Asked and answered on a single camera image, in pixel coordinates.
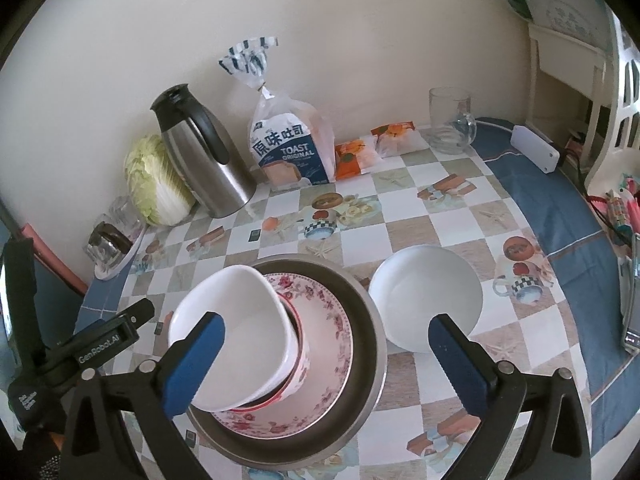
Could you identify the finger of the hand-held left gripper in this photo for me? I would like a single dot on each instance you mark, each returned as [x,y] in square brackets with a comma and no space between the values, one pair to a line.
[22,300]
[105,340]

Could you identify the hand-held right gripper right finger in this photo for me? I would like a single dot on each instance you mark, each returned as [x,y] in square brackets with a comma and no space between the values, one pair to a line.
[457,360]

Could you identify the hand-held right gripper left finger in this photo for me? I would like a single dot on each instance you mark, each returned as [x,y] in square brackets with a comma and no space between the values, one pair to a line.
[192,360]

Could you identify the white square bowl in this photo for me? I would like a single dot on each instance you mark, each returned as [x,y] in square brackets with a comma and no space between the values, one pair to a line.
[250,320]

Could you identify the small white floral bowl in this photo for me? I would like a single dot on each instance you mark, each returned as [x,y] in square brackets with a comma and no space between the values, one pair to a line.
[425,295]

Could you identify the stainless steel basin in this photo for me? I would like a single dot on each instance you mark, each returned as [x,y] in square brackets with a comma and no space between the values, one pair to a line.
[360,340]

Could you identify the pink floral round plate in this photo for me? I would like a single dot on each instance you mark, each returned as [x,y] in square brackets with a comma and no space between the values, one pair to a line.
[327,355]

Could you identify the person's left hand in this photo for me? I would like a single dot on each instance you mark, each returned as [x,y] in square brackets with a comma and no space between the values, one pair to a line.
[42,452]

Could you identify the white oval tray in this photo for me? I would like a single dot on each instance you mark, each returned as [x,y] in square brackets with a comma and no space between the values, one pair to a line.
[125,260]

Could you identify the small clear glass cup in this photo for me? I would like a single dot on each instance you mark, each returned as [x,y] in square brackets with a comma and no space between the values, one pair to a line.
[125,215]
[97,255]

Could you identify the napa cabbage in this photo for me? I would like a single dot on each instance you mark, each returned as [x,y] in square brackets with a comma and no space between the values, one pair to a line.
[155,185]

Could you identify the dark smartphone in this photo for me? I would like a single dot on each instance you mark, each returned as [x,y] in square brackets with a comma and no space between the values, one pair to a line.
[631,305]

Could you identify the stainless steel thermos jug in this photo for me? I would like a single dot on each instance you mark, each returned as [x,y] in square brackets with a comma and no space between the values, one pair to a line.
[210,160]

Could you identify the colorful clutter pile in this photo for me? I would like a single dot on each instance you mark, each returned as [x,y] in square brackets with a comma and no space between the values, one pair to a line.
[617,210]

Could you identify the orange snack packet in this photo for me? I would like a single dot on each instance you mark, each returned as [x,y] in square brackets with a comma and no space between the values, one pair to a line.
[400,139]
[356,160]

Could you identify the sliced toast bread bag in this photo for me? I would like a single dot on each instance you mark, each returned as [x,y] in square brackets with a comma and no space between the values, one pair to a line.
[290,150]

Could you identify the clear glass mug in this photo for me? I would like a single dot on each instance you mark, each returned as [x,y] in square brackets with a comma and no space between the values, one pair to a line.
[450,120]

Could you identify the white plastic chair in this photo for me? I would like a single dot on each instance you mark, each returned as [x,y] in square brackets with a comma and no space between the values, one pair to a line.
[625,110]
[565,75]

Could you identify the grey patterned cushion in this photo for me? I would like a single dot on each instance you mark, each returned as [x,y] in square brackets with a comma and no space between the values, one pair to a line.
[570,0]

